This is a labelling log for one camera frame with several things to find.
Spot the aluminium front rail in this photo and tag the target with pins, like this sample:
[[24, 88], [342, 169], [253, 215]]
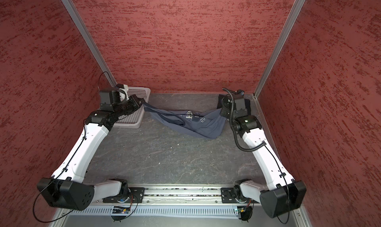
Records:
[[178, 194]]

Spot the slotted white cable duct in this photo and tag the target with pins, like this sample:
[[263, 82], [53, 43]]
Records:
[[225, 212]]

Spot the white plastic laundry basket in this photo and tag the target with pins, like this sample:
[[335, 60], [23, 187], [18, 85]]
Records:
[[134, 120]]

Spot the aluminium corner post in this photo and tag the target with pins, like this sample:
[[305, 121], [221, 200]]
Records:
[[76, 18], [290, 21]]

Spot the aluminium corner post right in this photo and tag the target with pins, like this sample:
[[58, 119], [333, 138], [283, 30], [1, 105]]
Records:
[[290, 21]]

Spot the right circuit board with wires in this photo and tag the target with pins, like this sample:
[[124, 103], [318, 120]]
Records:
[[244, 213]]

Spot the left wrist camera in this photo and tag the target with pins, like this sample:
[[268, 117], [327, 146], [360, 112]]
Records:
[[113, 95]]

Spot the navy tank top red trim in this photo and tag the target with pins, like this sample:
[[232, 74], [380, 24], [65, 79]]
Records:
[[228, 97]]

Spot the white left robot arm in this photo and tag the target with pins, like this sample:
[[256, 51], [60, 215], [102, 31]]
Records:
[[65, 188]]

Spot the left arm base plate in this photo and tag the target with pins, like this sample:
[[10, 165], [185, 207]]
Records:
[[135, 195]]

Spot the aluminium corner post left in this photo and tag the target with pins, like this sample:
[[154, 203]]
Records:
[[76, 18]]

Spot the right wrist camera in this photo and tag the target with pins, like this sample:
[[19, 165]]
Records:
[[242, 107]]

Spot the grey-blue tank top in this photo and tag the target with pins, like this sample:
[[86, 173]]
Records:
[[208, 125]]

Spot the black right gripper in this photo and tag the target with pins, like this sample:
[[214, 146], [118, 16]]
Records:
[[223, 112]]

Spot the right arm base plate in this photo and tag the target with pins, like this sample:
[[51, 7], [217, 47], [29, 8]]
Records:
[[230, 195]]

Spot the circuit board with wires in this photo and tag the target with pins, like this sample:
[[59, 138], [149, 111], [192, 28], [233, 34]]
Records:
[[244, 213], [120, 213]]

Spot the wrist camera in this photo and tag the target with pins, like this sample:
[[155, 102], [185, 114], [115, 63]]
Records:
[[113, 95], [242, 107]]

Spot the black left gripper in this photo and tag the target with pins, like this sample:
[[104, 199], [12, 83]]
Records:
[[134, 98]]

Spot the left circuit board with wires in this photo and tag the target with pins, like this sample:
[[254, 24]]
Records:
[[120, 213]]

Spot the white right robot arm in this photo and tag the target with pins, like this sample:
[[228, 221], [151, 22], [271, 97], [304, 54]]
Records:
[[250, 137]]

